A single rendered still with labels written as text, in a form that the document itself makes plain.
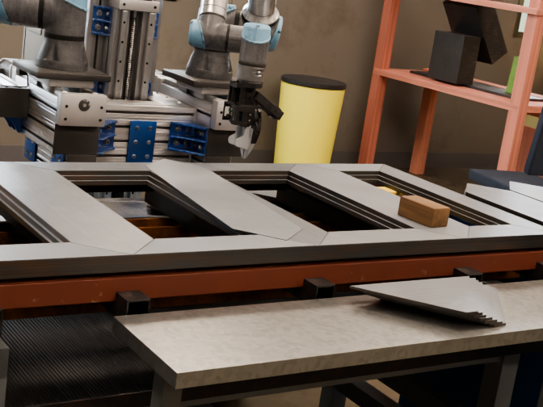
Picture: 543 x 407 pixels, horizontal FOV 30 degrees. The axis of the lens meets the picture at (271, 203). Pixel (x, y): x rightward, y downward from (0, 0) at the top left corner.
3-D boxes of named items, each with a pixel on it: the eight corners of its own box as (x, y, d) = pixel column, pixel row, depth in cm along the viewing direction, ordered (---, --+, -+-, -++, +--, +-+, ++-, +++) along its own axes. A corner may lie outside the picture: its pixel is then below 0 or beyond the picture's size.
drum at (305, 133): (308, 170, 714) (322, 75, 698) (343, 186, 680) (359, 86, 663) (254, 170, 690) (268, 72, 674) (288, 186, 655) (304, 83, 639)
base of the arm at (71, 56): (27, 61, 299) (31, 27, 297) (76, 64, 308) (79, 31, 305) (45, 69, 287) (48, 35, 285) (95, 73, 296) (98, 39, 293)
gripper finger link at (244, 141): (229, 157, 275) (233, 124, 273) (247, 158, 279) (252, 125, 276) (234, 161, 273) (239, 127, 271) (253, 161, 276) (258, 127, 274)
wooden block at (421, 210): (447, 226, 253) (451, 207, 252) (431, 228, 249) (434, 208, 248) (413, 213, 262) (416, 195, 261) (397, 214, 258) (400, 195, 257)
